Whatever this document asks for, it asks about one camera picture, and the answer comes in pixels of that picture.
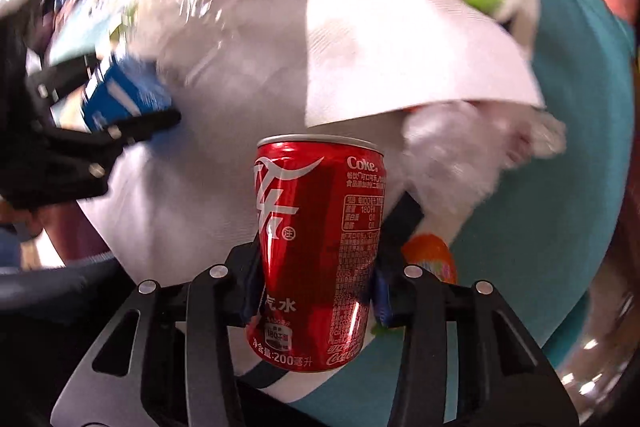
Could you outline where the blue white carton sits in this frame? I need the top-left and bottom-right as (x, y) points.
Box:
(82, 56), (173, 132)

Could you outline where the red soda can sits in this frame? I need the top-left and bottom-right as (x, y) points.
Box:
(246, 134), (388, 374)

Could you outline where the light blue printed packet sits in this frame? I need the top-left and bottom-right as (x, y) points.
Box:
(50, 0), (166, 62)

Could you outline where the white paper napkin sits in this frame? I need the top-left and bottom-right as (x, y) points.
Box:
(304, 0), (546, 128)

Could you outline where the crumpled white plastic bag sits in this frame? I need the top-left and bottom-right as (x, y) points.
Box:
(402, 99), (568, 228)

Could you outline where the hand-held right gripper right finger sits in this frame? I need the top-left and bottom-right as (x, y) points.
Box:
(370, 249), (581, 427)

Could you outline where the orange green plastic toy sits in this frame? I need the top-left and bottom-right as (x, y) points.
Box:
(400, 232), (458, 285)

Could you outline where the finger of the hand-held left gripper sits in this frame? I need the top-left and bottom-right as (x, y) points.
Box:
(85, 109), (182, 170)
(26, 53), (108, 102)

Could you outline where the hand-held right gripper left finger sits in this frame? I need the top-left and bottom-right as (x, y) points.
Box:
(50, 243), (262, 427)

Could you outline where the crumpled clear plastic wrap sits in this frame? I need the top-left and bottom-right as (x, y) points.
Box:
(135, 0), (226, 78)

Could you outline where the teal white tablecloth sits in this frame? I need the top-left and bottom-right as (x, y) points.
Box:
(45, 0), (636, 427)

